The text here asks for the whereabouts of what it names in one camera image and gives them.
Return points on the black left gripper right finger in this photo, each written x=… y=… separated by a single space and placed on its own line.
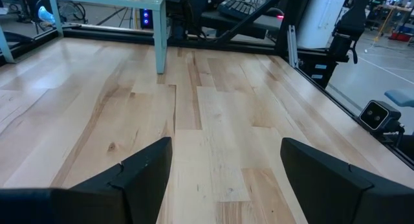
x=339 y=201

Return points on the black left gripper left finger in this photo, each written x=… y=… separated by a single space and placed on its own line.
x=97 y=208

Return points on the blue stool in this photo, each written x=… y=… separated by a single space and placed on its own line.
x=401 y=97

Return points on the black equipment stand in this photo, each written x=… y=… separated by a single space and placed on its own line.
x=351 y=23

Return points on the white pillar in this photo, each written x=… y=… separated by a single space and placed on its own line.
x=320 y=17

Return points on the dark computer tower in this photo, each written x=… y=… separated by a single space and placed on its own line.
x=145 y=20

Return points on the black desk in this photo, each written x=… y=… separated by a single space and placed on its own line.
x=246 y=25

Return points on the black keyboard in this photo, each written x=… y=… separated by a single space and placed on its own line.
x=236 y=7

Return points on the small black white-faced camera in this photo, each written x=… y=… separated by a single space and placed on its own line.
x=375 y=115

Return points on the silver aluminium bracket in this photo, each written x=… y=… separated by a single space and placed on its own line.
x=292 y=46

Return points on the black aluminium rig frame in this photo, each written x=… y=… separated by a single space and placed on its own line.
x=113 y=34

